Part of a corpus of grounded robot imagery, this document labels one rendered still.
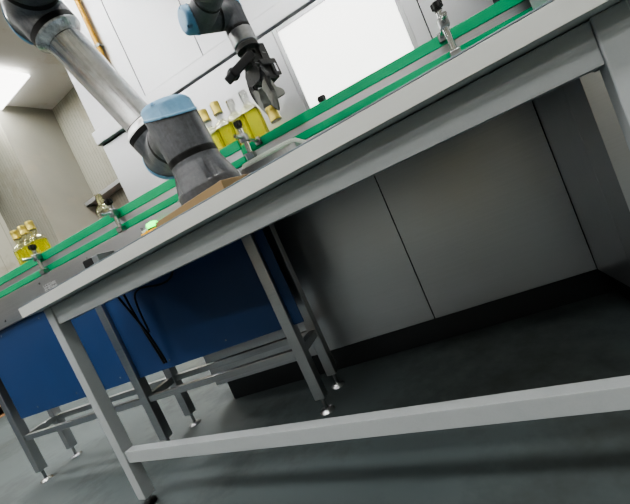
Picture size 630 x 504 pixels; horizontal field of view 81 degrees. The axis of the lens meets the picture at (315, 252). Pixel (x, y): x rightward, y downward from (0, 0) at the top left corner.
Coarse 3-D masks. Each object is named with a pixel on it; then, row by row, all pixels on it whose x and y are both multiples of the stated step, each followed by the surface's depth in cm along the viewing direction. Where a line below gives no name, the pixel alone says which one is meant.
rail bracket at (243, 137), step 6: (240, 120) 117; (234, 126) 116; (240, 126) 117; (240, 132) 117; (240, 138) 115; (246, 138) 116; (252, 138) 122; (258, 138) 126; (246, 144) 117; (258, 144) 127; (246, 156) 117; (252, 156) 117
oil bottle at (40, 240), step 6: (24, 222) 170; (30, 222) 171; (30, 228) 170; (36, 228) 172; (30, 234) 171; (36, 234) 171; (30, 240) 170; (36, 240) 169; (42, 240) 171; (42, 246) 170; (48, 246) 173; (42, 252) 169
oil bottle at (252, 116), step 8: (248, 104) 128; (248, 112) 128; (256, 112) 128; (248, 120) 129; (256, 120) 128; (264, 120) 132; (248, 128) 129; (256, 128) 128; (264, 128) 129; (256, 136) 129
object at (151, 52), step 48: (96, 0) 156; (144, 0) 150; (240, 0) 139; (288, 0) 132; (432, 0) 121; (480, 0) 118; (144, 48) 154; (192, 48) 148; (144, 96) 156; (144, 192) 168
